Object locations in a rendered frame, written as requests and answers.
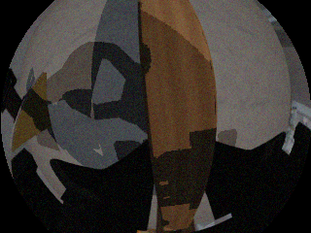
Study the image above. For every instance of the wooden rail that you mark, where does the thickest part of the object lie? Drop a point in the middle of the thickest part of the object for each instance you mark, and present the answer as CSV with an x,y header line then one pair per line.
x,y
180,98

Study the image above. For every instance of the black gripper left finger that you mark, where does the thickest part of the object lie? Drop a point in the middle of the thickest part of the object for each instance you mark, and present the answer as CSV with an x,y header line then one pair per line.
x,y
127,184

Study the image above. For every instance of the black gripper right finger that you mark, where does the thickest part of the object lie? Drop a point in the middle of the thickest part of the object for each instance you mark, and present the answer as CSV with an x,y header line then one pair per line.
x,y
233,170

